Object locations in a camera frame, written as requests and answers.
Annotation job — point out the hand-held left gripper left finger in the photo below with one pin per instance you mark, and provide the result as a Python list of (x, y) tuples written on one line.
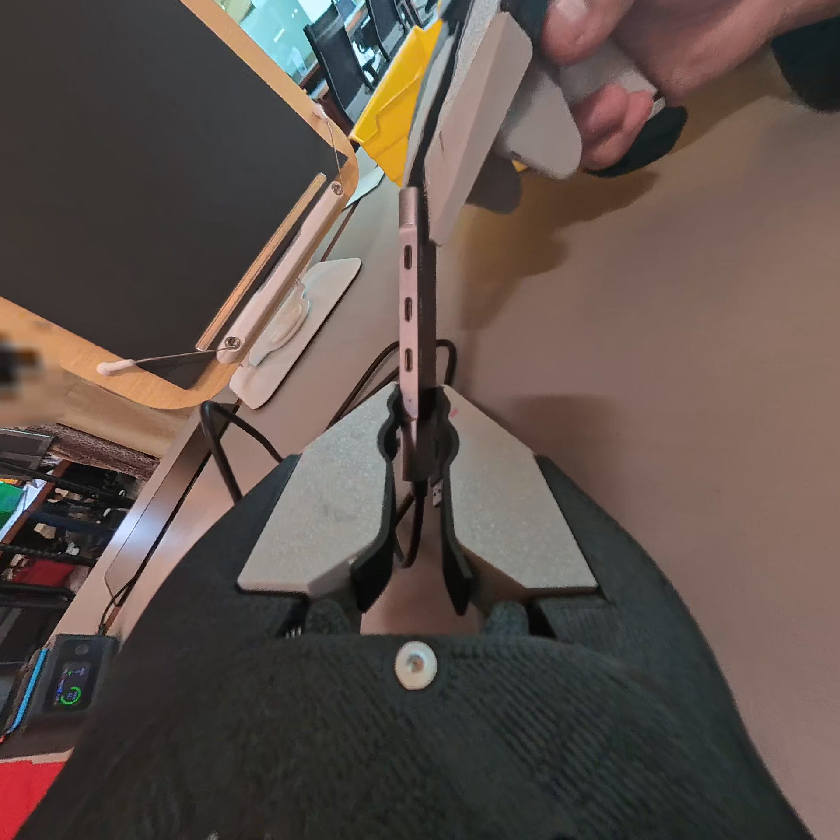
[(321, 518)]

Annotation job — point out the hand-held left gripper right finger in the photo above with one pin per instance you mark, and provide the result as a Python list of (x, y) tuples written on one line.
[(518, 518)]

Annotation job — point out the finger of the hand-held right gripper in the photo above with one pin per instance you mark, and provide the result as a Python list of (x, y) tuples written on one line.
[(479, 118), (476, 16)]

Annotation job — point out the yellow plastic bin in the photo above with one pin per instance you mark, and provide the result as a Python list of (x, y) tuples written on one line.
[(387, 111)]

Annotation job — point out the grey USB hub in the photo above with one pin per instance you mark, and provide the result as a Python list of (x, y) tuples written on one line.
[(417, 295)]

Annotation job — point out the red plastic bin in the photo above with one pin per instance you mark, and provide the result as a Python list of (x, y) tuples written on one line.
[(26, 800)]

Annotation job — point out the person's right forearm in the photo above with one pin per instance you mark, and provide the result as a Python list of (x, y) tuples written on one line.
[(814, 65)]

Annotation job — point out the black office chair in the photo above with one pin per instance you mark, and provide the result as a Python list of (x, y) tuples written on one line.
[(334, 52)]

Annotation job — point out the beige cloth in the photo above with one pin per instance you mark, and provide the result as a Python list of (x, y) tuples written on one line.
[(118, 413)]

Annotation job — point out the patterned scarf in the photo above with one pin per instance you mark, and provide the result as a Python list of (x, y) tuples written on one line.
[(92, 449)]

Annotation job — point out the red basket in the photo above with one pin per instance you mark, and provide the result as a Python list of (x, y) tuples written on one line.
[(43, 574)]

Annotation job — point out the dark battery charging case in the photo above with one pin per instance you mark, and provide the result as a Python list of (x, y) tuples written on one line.
[(72, 682)]

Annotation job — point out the green plastic bin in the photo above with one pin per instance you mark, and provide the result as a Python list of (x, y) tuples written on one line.
[(10, 505)]

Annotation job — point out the wood-rimmed black monitor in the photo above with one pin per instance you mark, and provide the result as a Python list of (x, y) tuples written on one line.
[(131, 164)]

